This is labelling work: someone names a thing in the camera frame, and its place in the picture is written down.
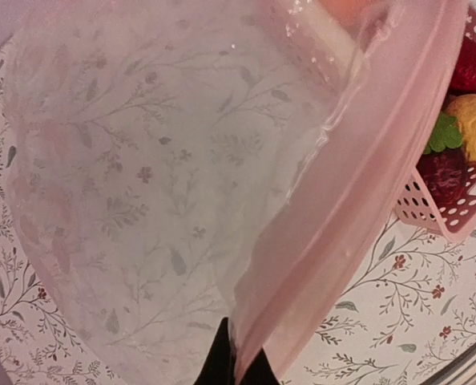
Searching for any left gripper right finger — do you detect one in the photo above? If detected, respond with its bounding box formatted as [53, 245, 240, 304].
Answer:
[240, 349, 280, 385]

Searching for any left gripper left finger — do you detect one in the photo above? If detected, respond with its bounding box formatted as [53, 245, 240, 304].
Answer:
[196, 318, 236, 385]

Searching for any yellow lemon toy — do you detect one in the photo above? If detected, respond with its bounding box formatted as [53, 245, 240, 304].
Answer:
[445, 94, 476, 164]

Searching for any pink perforated plastic basket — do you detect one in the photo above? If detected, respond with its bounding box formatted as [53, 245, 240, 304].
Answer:
[394, 9, 476, 241]

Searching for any clear zip top bag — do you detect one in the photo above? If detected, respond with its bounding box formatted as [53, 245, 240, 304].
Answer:
[5, 1, 469, 384]

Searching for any red apple toy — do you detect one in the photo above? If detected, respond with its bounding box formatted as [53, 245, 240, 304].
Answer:
[448, 37, 476, 95]

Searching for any floral patterned table mat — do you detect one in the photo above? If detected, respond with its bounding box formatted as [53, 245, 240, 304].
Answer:
[0, 0, 476, 385]

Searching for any aluminium front rail frame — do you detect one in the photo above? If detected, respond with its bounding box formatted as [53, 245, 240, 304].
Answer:
[421, 342, 476, 384]

